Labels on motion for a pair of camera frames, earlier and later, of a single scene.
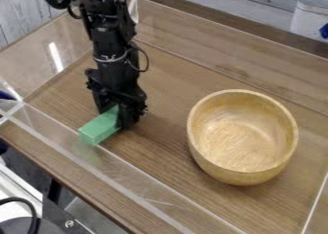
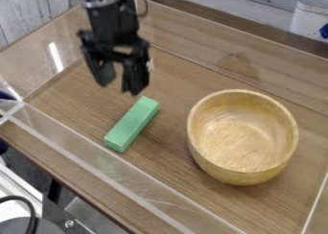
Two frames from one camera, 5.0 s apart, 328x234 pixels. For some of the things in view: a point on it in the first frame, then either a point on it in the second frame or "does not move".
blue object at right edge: [323, 31] does not move
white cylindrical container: [310, 17] does not move
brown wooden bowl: [243, 134] does not move
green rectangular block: [102, 127] -> [131, 124]
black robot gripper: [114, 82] -> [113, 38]
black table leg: [54, 193] does not move
